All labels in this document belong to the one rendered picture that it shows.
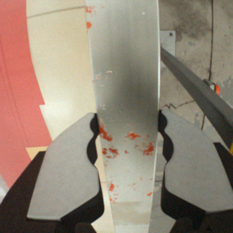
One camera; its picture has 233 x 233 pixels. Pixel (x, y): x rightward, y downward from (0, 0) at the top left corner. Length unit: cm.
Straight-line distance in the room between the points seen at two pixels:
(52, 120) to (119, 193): 8
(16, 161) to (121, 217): 13
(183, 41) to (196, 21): 15
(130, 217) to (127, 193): 4
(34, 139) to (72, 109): 5
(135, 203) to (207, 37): 111
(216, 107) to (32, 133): 32
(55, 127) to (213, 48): 114
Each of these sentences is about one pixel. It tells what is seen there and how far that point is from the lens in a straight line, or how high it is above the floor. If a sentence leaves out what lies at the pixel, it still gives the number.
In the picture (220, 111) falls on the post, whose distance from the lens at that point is 37.
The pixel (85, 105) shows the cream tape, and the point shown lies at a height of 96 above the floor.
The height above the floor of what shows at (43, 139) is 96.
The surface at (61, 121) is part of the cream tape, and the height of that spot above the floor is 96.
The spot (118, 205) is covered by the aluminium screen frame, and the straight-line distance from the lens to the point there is 18.
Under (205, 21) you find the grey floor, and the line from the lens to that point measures 120.
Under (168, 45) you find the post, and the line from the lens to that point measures 112.
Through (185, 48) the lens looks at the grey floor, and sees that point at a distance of 116.
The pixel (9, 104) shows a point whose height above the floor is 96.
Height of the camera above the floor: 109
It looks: 61 degrees down
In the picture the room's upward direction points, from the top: 178 degrees counter-clockwise
